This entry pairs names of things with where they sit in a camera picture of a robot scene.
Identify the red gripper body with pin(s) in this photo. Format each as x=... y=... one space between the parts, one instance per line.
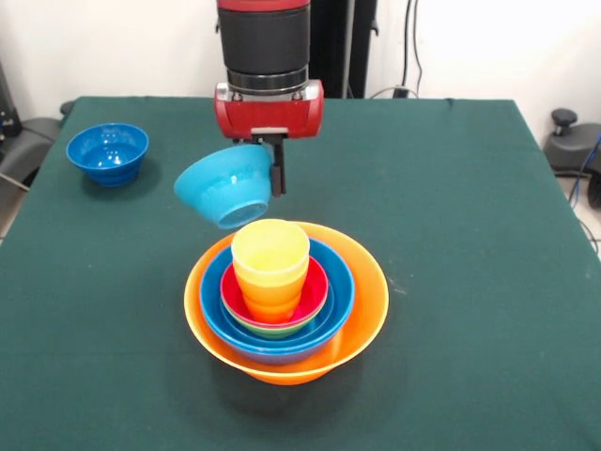
x=267 y=117

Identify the dark green table cloth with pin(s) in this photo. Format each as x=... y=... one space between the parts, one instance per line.
x=300 y=423

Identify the small light blue bowl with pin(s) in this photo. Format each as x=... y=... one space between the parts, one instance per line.
x=225 y=183

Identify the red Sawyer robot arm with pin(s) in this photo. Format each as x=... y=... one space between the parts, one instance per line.
x=265 y=42

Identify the small green bowl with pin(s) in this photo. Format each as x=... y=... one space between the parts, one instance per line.
x=274 y=331

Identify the small red bowl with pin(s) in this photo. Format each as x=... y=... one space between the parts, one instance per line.
x=314 y=291

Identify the large blue bowl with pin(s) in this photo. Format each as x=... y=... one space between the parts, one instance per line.
x=211 y=300
x=282 y=361

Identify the grey pedestal foot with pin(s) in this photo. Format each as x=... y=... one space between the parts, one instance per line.
x=28 y=141
x=570 y=150

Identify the yellow plastic cup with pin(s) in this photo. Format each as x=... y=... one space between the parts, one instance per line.
x=271 y=249

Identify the small dark blue bowl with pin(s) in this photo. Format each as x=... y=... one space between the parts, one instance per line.
x=107 y=152

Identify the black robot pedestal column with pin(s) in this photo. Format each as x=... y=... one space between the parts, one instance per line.
x=338 y=47

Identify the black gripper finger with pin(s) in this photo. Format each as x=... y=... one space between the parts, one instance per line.
x=279 y=169

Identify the large orange bowl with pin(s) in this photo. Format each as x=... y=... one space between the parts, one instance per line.
x=371 y=310

